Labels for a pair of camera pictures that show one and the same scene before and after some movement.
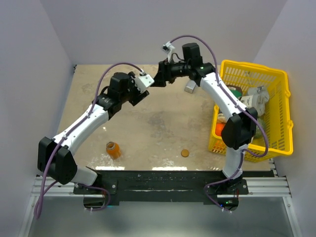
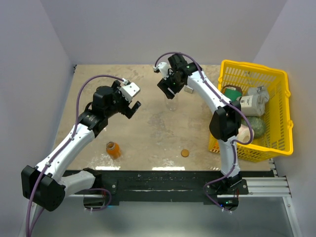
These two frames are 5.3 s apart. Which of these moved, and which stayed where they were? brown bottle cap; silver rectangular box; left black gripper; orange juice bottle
Moved: left black gripper
Stayed: orange juice bottle; brown bottle cap; silver rectangular box
